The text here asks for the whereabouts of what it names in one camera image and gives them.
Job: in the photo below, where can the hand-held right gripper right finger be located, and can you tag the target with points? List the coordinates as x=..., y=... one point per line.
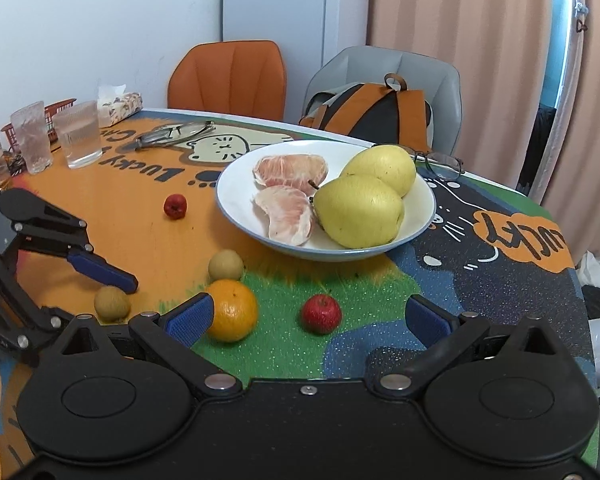
x=426, y=320

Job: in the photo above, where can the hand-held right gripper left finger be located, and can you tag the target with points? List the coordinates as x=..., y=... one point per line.
x=190, y=321

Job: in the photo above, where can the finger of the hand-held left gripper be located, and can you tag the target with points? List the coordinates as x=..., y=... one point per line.
x=25, y=310
x=102, y=271

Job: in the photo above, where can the small brown longan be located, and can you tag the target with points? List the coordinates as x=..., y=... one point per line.
x=112, y=304
x=226, y=265

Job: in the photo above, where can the orange tangerine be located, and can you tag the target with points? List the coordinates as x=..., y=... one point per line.
x=232, y=310

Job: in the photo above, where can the large red fruit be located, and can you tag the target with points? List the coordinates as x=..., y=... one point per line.
x=321, y=313

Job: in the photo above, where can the yellow pear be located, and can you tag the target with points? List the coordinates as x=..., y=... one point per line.
x=357, y=212
x=382, y=170

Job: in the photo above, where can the white ceramic bowl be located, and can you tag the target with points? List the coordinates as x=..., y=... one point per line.
x=240, y=195

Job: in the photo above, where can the peeled pomelo segment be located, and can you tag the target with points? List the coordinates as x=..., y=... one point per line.
x=286, y=216
x=290, y=171

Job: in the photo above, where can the colourful cartoon table mat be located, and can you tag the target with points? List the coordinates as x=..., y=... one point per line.
x=480, y=300

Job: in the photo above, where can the small red fruit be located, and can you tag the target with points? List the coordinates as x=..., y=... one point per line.
x=174, y=206

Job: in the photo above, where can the ribbed glass cup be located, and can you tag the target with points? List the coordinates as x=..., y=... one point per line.
x=78, y=135
x=31, y=137

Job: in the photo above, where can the patterned tissue box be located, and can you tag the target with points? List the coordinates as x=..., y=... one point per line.
x=120, y=105

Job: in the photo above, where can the red plastic basket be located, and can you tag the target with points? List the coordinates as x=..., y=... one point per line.
x=55, y=107

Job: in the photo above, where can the small white plastic bag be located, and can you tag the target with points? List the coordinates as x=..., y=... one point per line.
x=592, y=270

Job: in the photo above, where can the orange and black backpack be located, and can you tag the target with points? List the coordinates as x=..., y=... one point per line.
x=375, y=115

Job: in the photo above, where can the orange chair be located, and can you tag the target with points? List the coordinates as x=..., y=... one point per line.
x=227, y=77

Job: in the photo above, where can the grey chair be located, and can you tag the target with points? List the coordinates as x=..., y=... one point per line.
x=360, y=67

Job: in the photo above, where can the wide pink curtain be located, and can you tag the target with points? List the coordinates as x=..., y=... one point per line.
x=455, y=60

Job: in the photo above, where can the white refrigerator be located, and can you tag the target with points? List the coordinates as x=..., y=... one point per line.
x=280, y=25

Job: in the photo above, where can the curtain clips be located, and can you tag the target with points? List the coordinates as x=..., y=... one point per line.
x=580, y=10

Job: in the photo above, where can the grey frame eyeglasses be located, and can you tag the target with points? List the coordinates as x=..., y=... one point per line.
x=175, y=133

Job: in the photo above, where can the thin black frame eyeglasses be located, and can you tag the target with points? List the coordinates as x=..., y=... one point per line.
x=442, y=164

